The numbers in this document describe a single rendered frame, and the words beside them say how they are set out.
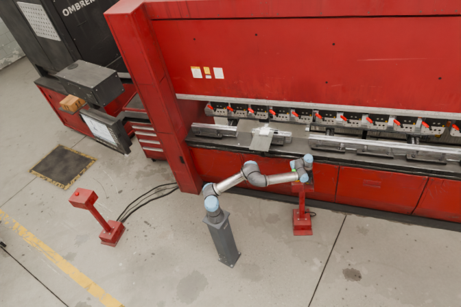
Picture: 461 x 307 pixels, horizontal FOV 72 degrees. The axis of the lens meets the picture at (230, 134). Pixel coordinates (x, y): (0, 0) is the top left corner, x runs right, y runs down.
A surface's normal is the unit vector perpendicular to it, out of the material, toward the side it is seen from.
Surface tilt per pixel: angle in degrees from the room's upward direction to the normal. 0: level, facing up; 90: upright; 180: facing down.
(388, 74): 90
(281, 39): 90
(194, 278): 0
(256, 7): 90
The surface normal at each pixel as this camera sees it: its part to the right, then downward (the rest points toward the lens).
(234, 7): -0.29, 0.70
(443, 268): -0.15, -0.71
